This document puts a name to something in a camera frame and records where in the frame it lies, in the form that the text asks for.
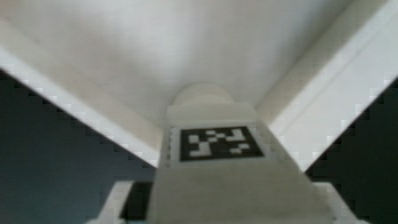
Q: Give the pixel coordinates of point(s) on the white table leg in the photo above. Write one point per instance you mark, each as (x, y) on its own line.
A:
(228, 180)

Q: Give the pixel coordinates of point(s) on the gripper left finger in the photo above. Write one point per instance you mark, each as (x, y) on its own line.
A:
(125, 206)

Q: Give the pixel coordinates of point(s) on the white square table top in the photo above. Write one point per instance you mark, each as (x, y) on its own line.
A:
(301, 54)

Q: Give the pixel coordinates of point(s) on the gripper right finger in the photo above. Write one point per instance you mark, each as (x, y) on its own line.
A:
(344, 216)

